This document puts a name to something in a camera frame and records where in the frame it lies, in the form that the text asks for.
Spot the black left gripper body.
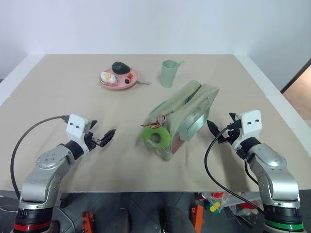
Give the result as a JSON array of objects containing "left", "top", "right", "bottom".
[{"left": 84, "top": 131, "right": 103, "bottom": 153}]

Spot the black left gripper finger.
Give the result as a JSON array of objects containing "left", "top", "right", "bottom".
[
  {"left": 87, "top": 119, "right": 99, "bottom": 133},
  {"left": 99, "top": 128, "right": 116, "bottom": 148}
]

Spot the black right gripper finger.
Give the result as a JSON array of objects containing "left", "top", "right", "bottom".
[
  {"left": 207, "top": 119, "right": 221, "bottom": 138},
  {"left": 228, "top": 112, "right": 240, "bottom": 125}
]

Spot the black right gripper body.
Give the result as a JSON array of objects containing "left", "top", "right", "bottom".
[{"left": 218, "top": 121, "right": 242, "bottom": 145}]

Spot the green translucent pouch bag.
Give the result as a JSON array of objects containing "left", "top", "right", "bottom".
[{"left": 145, "top": 80, "right": 220, "bottom": 162}]

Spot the beige table cover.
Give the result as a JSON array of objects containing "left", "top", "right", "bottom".
[{"left": 0, "top": 53, "right": 303, "bottom": 194}]

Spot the pink plate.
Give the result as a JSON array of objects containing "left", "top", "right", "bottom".
[{"left": 99, "top": 67, "right": 140, "bottom": 91}]

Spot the toy fried egg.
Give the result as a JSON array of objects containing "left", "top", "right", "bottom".
[{"left": 100, "top": 71, "right": 118, "bottom": 84}]

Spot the dark green toy avocado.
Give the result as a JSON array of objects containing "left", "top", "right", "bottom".
[{"left": 111, "top": 61, "right": 131, "bottom": 74}]

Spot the clear bag of toys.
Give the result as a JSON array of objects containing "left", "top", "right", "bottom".
[{"left": 201, "top": 191, "right": 264, "bottom": 219}]

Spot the green plastic cup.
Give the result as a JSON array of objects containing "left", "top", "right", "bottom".
[{"left": 161, "top": 60, "right": 179, "bottom": 89}]

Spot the brown board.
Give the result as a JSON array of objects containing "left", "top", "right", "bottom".
[{"left": 282, "top": 64, "right": 311, "bottom": 127}]

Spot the orange and black tool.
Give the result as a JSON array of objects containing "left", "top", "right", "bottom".
[{"left": 81, "top": 209, "right": 98, "bottom": 233}]

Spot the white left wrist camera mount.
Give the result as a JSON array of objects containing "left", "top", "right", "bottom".
[{"left": 66, "top": 114, "right": 89, "bottom": 153}]

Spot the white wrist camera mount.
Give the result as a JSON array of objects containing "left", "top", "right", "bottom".
[
  {"left": 66, "top": 114, "right": 89, "bottom": 153},
  {"left": 231, "top": 110, "right": 263, "bottom": 149}
]

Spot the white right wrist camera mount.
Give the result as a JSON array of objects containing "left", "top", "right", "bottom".
[{"left": 231, "top": 110, "right": 263, "bottom": 149}]

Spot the long black right arm cable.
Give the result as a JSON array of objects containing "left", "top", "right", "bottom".
[{"left": 204, "top": 125, "right": 265, "bottom": 216}]

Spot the short black right wrist cable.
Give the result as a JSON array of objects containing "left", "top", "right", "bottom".
[{"left": 244, "top": 155, "right": 259, "bottom": 185}]

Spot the green donut plush keychain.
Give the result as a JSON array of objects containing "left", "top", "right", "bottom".
[{"left": 140, "top": 114, "right": 172, "bottom": 149}]

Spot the grey left arm cable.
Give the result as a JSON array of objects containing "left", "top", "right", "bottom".
[{"left": 10, "top": 115, "right": 70, "bottom": 200}]

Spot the orange bracket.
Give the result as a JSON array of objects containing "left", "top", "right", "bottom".
[{"left": 190, "top": 203, "right": 205, "bottom": 231}]

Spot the thin white cable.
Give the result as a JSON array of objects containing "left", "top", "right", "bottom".
[{"left": 0, "top": 204, "right": 18, "bottom": 215}]

